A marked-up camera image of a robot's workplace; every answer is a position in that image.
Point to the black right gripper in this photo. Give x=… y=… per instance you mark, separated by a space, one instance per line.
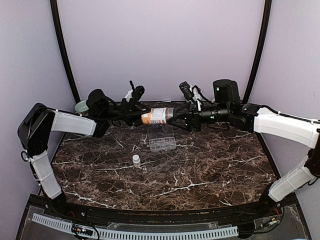
x=192 y=115

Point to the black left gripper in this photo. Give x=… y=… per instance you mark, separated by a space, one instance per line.
x=128 y=110

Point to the orange pill bottle grey cap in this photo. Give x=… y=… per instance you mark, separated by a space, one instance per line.
x=159 y=116

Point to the clear plastic pill organizer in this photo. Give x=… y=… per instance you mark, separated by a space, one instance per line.
x=161 y=138

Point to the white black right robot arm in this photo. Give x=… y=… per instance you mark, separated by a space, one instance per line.
x=253 y=118

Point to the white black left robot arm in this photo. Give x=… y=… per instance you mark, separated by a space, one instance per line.
x=35 y=130

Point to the pale green ceramic bowl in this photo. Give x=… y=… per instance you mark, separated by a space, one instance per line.
x=81 y=108

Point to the small white pill bottle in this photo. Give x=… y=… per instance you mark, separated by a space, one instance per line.
x=136 y=160

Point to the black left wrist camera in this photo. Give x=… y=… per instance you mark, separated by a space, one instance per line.
x=137 y=92

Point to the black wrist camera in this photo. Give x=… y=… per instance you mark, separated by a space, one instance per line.
x=137 y=92
x=185 y=89

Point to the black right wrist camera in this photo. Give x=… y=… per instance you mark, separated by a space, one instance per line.
x=185 y=89

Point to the black right corner post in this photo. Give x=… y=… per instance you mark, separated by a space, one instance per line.
x=259 y=50

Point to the black corner post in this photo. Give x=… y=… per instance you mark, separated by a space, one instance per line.
x=259 y=50
x=63 y=50

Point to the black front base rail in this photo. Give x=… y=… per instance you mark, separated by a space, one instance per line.
x=239 y=214

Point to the white slotted cable duct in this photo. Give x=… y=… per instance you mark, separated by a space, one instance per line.
x=135 y=232

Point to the black left corner post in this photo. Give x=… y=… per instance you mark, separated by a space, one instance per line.
x=63 y=50

